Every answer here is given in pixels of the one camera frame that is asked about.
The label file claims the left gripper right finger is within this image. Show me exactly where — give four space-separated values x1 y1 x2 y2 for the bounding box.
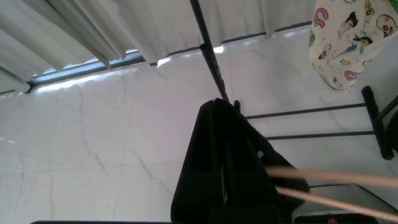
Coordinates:
214 98 286 222

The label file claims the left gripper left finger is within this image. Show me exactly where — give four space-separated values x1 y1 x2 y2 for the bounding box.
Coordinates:
170 100 225 222

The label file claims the black garment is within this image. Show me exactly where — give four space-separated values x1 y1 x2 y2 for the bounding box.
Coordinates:
239 108 311 223

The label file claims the pink clothes hanger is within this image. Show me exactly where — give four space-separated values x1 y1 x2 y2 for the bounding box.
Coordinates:
265 166 398 222

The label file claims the cream printed garment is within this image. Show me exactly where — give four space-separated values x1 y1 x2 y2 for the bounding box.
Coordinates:
308 0 398 93

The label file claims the black clothes rack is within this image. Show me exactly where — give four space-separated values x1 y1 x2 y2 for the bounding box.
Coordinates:
188 0 398 161

